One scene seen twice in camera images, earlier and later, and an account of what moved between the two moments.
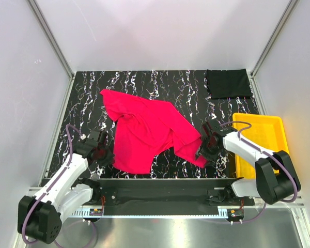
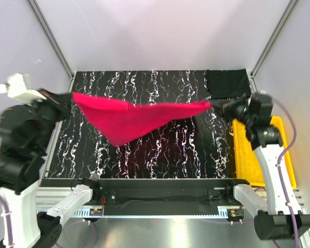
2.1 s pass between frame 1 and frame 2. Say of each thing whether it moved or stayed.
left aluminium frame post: stayed
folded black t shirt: stayed
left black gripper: moved
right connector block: stayed
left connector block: stayed
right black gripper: moved
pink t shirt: moved
